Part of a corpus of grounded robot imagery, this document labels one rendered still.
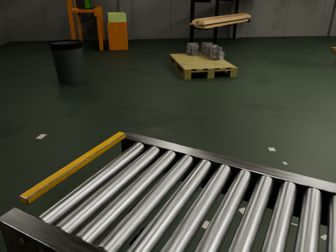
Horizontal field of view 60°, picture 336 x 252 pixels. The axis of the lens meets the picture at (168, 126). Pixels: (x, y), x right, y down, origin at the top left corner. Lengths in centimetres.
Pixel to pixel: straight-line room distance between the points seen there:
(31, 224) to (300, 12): 1011
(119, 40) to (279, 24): 520
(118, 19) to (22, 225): 679
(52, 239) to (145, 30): 859
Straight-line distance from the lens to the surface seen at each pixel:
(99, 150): 100
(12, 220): 83
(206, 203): 80
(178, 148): 103
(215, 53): 546
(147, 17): 910
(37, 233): 77
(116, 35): 739
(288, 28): 1035
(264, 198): 85
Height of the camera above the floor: 130
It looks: 25 degrees down
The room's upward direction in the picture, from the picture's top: straight up
